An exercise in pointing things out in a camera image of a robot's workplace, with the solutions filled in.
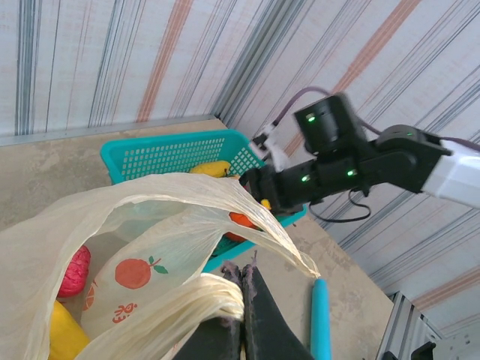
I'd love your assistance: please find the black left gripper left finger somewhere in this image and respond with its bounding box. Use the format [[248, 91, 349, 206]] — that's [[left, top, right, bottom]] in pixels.
[[174, 262, 246, 360]]

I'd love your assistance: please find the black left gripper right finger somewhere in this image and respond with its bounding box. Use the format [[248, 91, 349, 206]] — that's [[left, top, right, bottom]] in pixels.
[[243, 263, 314, 360]]

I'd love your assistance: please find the large orange fake fruit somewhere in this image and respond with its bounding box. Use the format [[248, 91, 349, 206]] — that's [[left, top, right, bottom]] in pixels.
[[228, 211, 260, 230]]

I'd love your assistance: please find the teal plastic mesh basket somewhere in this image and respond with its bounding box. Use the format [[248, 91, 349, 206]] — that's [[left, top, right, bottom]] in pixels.
[[100, 129, 309, 275]]

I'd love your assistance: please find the red fake pomegranate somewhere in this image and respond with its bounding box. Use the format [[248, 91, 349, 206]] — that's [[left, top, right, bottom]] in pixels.
[[55, 245, 92, 299]]

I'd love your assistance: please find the cream plastic bag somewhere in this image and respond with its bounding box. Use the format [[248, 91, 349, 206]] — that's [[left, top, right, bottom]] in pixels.
[[0, 172, 322, 360]]

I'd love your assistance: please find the yellow fake banana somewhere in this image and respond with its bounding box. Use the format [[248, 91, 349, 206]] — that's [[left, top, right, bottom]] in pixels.
[[188, 160, 232, 178]]

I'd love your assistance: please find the teal plastic tube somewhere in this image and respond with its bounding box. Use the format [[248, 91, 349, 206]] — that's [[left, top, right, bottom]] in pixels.
[[310, 277, 333, 360]]

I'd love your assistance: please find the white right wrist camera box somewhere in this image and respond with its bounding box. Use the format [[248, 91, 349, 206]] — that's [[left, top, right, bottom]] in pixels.
[[250, 123, 290, 173]]

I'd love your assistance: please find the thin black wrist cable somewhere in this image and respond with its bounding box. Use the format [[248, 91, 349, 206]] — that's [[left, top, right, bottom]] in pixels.
[[309, 187, 373, 224]]

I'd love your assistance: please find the aluminium mounting rail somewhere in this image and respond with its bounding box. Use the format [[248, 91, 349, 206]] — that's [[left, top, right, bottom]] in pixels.
[[376, 292, 480, 360]]

